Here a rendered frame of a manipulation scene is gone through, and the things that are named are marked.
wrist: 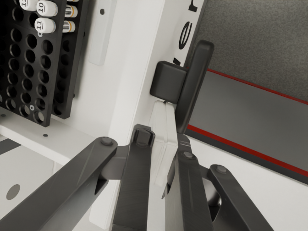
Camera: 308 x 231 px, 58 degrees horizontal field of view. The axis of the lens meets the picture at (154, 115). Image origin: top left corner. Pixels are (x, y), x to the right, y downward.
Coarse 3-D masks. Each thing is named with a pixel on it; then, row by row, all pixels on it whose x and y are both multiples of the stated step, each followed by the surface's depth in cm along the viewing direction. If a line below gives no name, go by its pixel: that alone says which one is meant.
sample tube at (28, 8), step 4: (20, 0) 23; (24, 0) 23; (28, 0) 23; (32, 0) 23; (36, 0) 24; (20, 4) 23; (24, 4) 23; (28, 4) 23; (32, 4) 23; (36, 4) 24; (24, 8) 23; (28, 8) 23; (32, 8) 24; (36, 8) 24
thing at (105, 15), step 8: (104, 0) 27; (112, 0) 27; (104, 8) 28; (112, 8) 28; (96, 16) 28; (104, 16) 28; (112, 16) 29; (96, 24) 28; (104, 24) 28; (96, 32) 29; (104, 32) 28; (96, 40) 29; (104, 40) 29; (96, 48) 29; (104, 48) 29; (96, 56) 29; (104, 56) 30; (96, 64) 30
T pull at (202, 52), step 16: (208, 48) 19; (160, 64) 21; (192, 64) 20; (208, 64) 20; (160, 80) 21; (176, 80) 20; (192, 80) 20; (160, 96) 21; (176, 96) 21; (192, 96) 20; (176, 112) 21; (176, 128) 21
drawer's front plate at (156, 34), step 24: (144, 0) 18; (168, 0) 18; (144, 24) 18; (168, 24) 20; (192, 24) 26; (144, 48) 19; (168, 48) 22; (144, 72) 19; (120, 96) 21; (144, 96) 21; (120, 120) 21; (144, 120) 23; (120, 144) 22; (96, 216) 25
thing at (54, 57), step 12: (48, 0) 24; (60, 0) 23; (60, 12) 24; (60, 24) 24; (60, 36) 25; (36, 72) 26; (48, 72) 26; (36, 84) 27; (48, 84) 26; (36, 96) 27; (48, 96) 27; (36, 108) 27; (48, 108) 27; (36, 120) 28; (48, 120) 28
